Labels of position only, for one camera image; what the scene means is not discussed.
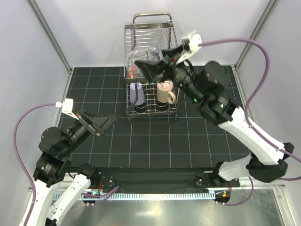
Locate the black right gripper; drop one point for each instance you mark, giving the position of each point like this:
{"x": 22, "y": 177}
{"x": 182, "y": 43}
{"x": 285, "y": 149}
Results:
{"x": 152, "y": 69}

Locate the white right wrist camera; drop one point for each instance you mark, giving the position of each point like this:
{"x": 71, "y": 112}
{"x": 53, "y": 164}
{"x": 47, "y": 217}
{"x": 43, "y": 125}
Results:
{"x": 191, "y": 44}

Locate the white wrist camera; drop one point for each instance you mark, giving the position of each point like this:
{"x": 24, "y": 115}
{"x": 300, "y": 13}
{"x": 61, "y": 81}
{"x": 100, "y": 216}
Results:
{"x": 67, "y": 107}
{"x": 191, "y": 44}

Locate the pink ceramic mug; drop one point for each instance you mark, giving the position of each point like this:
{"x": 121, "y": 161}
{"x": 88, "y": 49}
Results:
{"x": 131, "y": 72}

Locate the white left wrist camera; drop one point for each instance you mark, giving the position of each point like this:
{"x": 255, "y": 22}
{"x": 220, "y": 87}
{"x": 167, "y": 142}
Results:
{"x": 67, "y": 107}

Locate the left aluminium frame post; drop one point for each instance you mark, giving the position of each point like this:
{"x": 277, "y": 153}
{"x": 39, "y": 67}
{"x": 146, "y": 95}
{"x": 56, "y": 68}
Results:
{"x": 47, "y": 30}

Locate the aluminium frame post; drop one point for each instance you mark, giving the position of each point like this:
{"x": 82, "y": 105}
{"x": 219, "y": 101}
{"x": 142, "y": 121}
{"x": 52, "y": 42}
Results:
{"x": 257, "y": 30}
{"x": 47, "y": 30}

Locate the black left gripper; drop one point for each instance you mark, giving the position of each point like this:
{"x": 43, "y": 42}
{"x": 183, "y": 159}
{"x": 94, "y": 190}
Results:
{"x": 101, "y": 123}

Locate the lilac plastic cup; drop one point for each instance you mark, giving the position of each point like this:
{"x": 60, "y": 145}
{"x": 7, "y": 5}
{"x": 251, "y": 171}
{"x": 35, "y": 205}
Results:
{"x": 140, "y": 94}

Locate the right aluminium frame post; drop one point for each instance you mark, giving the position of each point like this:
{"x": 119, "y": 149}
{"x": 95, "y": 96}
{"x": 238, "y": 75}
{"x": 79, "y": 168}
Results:
{"x": 257, "y": 30}

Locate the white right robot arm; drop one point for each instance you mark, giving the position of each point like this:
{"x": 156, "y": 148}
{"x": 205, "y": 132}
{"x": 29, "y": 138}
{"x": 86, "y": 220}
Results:
{"x": 267, "y": 161}

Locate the clear glass tumbler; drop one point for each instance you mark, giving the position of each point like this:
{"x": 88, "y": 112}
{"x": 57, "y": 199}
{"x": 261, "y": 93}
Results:
{"x": 150, "y": 53}

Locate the tan mug lilac inside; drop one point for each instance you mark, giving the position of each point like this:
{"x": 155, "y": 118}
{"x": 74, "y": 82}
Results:
{"x": 165, "y": 92}

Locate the white slotted cable duct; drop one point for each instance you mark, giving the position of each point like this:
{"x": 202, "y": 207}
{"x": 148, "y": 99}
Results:
{"x": 162, "y": 197}

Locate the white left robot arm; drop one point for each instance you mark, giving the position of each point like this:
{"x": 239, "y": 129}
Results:
{"x": 56, "y": 146}

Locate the steel wire dish rack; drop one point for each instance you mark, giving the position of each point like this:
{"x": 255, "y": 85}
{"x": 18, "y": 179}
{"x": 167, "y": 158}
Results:
{"x": 146, "y": 30}

